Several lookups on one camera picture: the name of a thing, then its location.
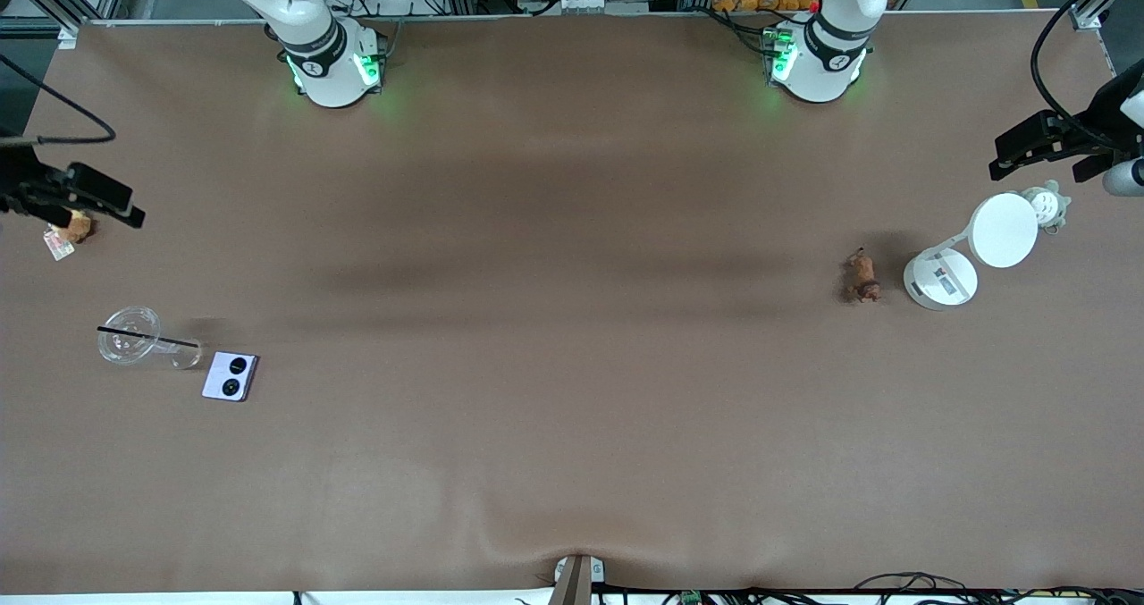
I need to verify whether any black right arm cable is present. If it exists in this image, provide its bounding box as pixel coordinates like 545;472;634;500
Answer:
0;54;118;147

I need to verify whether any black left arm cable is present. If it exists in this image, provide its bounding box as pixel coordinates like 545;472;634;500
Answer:
1030;0;1144;152

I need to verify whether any brown toy dog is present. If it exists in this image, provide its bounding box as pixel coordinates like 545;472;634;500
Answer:
844;247;884;305

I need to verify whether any clear plastic cup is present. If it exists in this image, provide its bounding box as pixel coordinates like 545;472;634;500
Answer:
97;306;203;371

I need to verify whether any brown plush toy with tag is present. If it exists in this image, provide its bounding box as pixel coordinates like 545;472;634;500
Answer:
43;210;96;262

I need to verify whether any brown camera mount post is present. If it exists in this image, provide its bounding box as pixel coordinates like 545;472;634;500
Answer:
548;554;606;605

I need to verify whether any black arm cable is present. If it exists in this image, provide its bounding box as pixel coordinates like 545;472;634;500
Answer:
0;54;118;147
1030;0;1144;152

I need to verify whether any purple flip phone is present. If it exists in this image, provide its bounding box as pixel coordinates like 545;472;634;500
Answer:
201;350;261;404

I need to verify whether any green plush toy keychain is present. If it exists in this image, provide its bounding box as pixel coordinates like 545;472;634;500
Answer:
1022;180;1073;234

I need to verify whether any white round desk lamp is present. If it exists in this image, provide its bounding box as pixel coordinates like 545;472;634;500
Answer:
903;192;1040;312

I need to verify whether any black straw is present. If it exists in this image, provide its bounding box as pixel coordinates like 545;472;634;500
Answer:
97;324;200;349

